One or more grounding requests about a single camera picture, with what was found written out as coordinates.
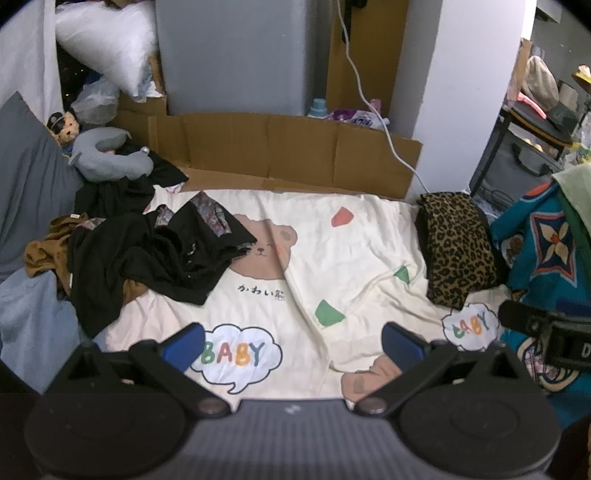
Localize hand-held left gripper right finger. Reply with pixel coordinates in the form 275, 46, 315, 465
353, 322, 539, 416

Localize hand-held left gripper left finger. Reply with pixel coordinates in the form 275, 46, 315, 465
44, 322, 232, 418

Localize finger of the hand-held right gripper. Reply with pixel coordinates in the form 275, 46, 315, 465
498, 299, 553, 336

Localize black shorts bear-print trim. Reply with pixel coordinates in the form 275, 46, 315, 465
68, 191, 257, 339

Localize teal patterned blanket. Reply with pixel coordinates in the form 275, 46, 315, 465
489, 182, 591, 430

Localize leopard print garment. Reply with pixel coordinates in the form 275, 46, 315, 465
414, 191, 499, 311

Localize cream printed bed sheet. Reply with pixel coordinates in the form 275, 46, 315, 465
95, 182, 513, 402

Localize light green cloth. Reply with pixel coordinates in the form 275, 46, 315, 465
551, 164, 591, 232

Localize light blue cloth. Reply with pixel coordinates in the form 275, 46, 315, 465
0, 268, 107, 370

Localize brown garment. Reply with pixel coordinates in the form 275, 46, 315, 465
24, 213, 151, 306

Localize black side table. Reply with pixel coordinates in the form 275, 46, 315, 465
499, 99, 578, 148

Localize grey neck pillow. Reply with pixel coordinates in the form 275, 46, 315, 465
68, 127, 154, 182

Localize cardboard sheet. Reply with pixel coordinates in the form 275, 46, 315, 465
148, 113, 423, 201

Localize beige cloth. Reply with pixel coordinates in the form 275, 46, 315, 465
526, 55, 560, 108

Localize cardboard box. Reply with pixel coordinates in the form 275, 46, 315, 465
113, 51, 169, 134

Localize plush toy bear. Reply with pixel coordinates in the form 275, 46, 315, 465
46, 111, 81, 148

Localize clear plastic bag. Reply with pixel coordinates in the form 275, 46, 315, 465
71, 76, 122, 125

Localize grey cabinet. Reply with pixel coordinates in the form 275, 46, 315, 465
154, 0, 333, 118

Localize brown panel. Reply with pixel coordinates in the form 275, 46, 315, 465
325, 0, 409, 125

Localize white pillow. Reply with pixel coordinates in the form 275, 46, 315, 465
55, 0, 158, 97

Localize white curtain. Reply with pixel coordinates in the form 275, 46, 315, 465
0, 0, 61, 121

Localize white cable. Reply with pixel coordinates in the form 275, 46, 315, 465
335, 0, 430, 195

